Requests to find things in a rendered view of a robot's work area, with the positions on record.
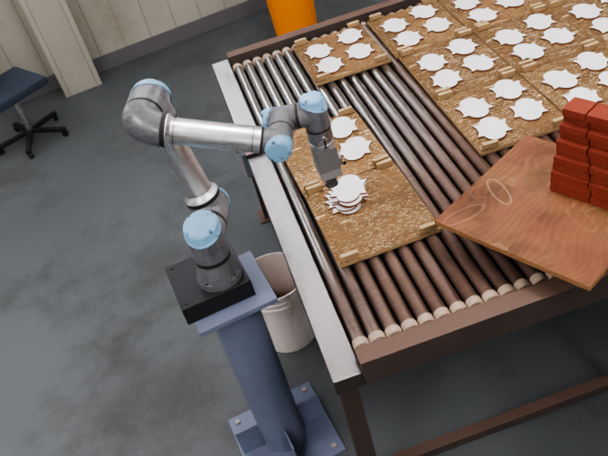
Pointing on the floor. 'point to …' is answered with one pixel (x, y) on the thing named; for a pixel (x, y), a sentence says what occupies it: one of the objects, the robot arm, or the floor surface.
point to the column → (268, 382)
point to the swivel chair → (19, 78)
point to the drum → (291, 14)
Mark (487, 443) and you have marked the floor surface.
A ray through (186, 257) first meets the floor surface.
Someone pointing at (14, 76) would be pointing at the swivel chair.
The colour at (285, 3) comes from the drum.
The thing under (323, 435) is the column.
